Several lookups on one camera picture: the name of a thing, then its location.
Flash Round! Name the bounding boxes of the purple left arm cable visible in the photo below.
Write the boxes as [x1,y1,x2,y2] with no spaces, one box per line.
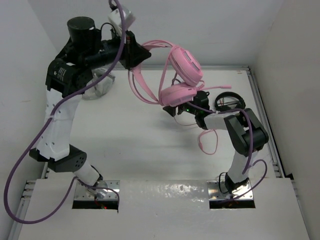
[3,0,126,224]

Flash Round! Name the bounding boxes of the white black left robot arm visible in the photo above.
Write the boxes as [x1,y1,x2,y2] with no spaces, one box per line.
[29,16,151,186]

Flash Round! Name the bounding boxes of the pink headphones with cable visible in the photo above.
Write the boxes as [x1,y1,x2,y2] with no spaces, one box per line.
[127,39,233,155]

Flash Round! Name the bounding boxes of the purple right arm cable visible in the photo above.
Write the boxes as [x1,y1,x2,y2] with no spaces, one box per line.
[199,106,269,201]

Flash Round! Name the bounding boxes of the white grey headphones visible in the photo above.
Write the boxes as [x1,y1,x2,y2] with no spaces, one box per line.
[82,67,116,101]

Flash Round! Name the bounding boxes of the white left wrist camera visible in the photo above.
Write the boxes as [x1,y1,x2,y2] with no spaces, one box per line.
[108,6,136,37]

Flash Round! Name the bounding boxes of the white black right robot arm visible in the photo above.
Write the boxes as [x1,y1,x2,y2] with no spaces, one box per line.
[162,90,269,194]

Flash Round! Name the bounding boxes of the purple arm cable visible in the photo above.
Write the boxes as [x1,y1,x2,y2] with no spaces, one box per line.
[199,106,269,201]
[3,0,126,224]

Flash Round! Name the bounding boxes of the black headphones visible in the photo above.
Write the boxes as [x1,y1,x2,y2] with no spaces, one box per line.
[214,91,246,112]

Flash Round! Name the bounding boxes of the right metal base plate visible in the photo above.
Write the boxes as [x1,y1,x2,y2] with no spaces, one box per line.
[207,180,254,201]

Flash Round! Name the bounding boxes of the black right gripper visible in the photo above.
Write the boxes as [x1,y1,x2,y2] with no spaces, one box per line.
[164,92,200,117]

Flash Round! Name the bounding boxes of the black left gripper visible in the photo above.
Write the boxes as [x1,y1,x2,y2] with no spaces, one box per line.
[81,25,148,70]

